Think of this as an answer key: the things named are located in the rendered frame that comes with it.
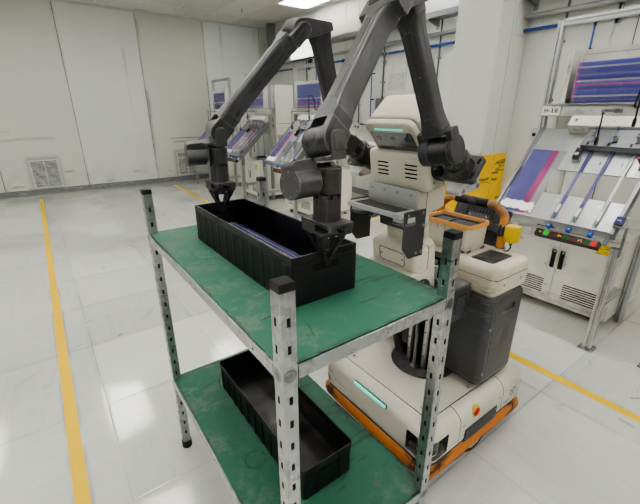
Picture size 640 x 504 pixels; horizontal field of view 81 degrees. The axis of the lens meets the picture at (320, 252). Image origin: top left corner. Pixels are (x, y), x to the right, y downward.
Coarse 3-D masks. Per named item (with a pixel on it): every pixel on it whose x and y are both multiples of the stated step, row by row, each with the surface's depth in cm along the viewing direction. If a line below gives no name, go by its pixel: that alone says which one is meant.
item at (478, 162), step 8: (464, 160) 105; (472, 160) 106; (480, 160) 108; (456, 168) 106; (464, 168) 105; (472, 168) 107; (480, 168) 106; (448, 176) 110; (456, 176) 108; (464, 176) 108; (472, 176) 107; (472, 184) 107
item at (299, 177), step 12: (336, 132) 68; (336, 144) 69; (336, 156) 70; (288, 168) 67; (300, 168) 67; (312, 168) 69; (288, 180) 68; (300, 180) 66; (312, 180) 68; (288, 192) 69; (300, 192) 67; (312, 192) 69
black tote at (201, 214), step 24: (216, 216) 104; (240, 216) 127; (264, 216) 116; (288, 216) 105; (216, 240) 108; (240, 240) 93; (288, 240) 107; (240, 264) 96; (264, 264) 85; (288, 264) 76; (312, 264) 78; (336, 264) 82; (312, 288) 80; (336, 288) 84
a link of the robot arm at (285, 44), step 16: (304, 32) 107; (272, 48) 109; (288, 48) 110; (256, 64) 110; (272, 64) 110; (256, 80) 110; (240, 96) 110; (256, 96) 112; (224, 112) 109; (240, 112) 112; (208, 128) 112
